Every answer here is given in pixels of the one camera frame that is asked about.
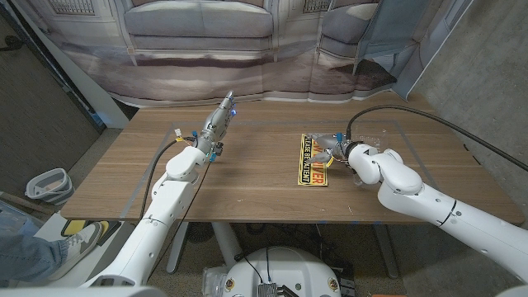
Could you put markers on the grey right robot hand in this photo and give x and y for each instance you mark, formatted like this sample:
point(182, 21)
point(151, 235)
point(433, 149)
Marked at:
point(334, 146)

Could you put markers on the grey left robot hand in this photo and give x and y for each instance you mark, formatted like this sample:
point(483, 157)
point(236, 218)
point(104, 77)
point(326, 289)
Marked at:
point(214, 128)

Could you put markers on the yellow new driver bumper sticker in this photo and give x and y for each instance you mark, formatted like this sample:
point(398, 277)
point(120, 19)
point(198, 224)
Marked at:
point(307, 173)

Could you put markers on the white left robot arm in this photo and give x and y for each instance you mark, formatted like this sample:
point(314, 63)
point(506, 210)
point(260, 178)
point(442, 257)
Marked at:
point(165, 202)

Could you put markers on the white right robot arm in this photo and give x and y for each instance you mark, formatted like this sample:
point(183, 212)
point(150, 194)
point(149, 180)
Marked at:
point(412, 185)

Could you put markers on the printed sofa room backdrop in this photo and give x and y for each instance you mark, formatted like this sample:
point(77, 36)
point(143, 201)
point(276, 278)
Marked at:
point(206, 74)

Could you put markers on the black round floor object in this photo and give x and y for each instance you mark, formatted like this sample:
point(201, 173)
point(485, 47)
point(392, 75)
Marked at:
point(200, 233)

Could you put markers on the white metal table leg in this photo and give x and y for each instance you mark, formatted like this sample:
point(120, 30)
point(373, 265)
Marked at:
point(385, 251)
point(178, 251)
point(226, 243)

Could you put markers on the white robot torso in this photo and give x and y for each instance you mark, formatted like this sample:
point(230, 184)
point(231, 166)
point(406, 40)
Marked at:
point(288, 272)

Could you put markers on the clear plastic package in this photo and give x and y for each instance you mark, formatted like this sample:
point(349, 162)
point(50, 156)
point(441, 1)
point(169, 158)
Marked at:
point(212, 282)

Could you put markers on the yellow black flat object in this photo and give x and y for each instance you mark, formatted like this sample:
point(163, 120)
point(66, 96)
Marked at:
point(74, 227)

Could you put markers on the grey plastic bucket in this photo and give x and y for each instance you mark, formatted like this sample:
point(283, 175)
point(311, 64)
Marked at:
point(49, 187)

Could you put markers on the grey white sneaker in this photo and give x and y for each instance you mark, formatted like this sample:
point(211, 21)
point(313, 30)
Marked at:
point(78, 247)

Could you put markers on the person leg in blue jeans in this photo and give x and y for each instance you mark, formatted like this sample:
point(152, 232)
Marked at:
point(24, 255)

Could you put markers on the white door frame post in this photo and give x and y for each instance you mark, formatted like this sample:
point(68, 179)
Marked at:
point(97, 99)

